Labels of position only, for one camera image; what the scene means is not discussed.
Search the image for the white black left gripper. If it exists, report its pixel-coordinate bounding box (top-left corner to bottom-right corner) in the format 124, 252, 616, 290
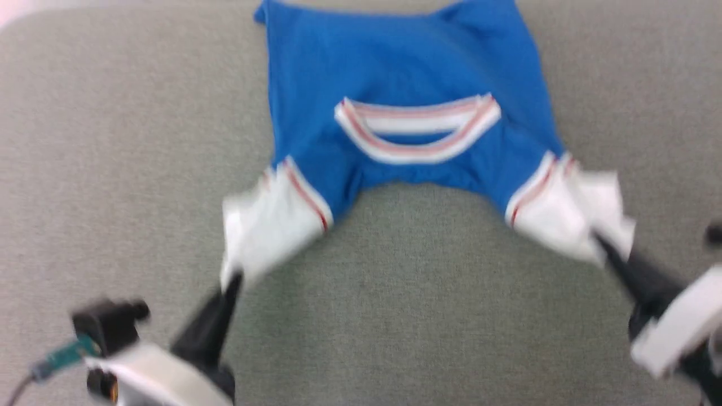
83, 272, 245, 406

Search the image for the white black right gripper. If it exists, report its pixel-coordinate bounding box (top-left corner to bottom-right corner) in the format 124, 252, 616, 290
592, 233, 722, 379

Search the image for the blue white red-striped T-shirt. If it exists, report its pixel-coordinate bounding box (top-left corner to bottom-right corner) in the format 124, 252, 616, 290
219, 0, 638, 292

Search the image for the grey fabric table cover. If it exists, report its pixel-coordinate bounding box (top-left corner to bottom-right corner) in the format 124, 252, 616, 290
0, 0, 722, 406

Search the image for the teal left camera plug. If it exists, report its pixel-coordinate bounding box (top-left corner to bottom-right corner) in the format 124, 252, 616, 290
30, 335, 103, 382

